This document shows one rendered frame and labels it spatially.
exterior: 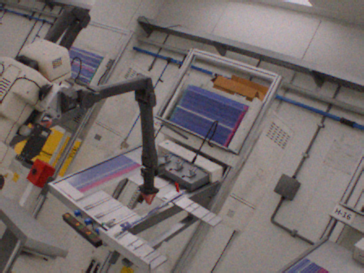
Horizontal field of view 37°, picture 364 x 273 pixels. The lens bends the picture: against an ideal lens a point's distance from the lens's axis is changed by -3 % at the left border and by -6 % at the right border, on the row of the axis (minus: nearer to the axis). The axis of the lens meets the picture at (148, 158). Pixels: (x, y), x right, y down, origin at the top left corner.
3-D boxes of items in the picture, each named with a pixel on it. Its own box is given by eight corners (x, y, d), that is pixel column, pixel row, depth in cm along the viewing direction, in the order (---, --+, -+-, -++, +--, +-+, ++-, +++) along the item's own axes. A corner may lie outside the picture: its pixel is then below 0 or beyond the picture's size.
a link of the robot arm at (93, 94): (143, 68, 270) (158, 75, 264) (141, 95, 277) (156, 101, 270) (67, 86, 242) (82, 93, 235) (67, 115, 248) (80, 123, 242)
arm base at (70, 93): (49, 85, 235) (65, 93, 228) (64, 80, 240) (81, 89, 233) (49, 104, 239) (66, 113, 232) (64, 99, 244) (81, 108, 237)
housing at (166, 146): (212, 193, 318) (211, 171, 312) (158, 163, 354) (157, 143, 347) (223, 188, 322) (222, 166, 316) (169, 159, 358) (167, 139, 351)
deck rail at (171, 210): (114, 245, 284) (113, 235, 281) (113, 243, 285) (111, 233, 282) (220, 190, 318) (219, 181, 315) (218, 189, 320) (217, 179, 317)
